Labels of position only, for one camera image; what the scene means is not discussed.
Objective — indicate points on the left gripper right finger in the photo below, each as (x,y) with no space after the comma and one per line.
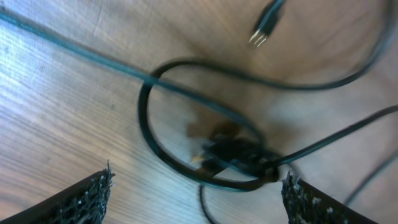
(305,204)

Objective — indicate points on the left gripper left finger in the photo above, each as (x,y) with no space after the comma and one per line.
(84,202)

